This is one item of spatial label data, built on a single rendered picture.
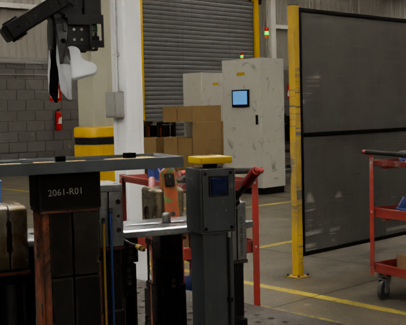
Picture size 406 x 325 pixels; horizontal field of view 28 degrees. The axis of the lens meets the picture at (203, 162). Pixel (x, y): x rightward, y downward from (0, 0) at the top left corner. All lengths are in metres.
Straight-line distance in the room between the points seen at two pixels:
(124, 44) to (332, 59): 1.65
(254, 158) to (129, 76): 6.39
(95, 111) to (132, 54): 3.18
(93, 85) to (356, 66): 3.35
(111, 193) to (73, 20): 0.35
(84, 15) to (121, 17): 4.43
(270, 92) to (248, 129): 0.64
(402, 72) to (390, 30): 0.38
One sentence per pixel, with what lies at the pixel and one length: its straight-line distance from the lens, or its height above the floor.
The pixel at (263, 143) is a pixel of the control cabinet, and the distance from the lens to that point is 11.84.
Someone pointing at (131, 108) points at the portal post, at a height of 1.27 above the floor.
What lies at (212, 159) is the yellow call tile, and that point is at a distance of 1.39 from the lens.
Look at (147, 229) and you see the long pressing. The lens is 1.65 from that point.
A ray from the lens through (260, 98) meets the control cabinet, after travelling 11.82.
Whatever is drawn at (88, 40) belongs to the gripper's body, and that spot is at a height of 1.36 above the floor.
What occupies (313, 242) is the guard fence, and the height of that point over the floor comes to 0.23.
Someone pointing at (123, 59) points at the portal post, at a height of 1.62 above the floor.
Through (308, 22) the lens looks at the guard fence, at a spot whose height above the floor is 1.88.
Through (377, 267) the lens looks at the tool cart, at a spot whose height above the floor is 0.21.
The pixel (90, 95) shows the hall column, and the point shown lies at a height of 1.45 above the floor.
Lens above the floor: 1.24
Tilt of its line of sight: 4 degrees down
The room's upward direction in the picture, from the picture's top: 1 degrees counter-clockwise
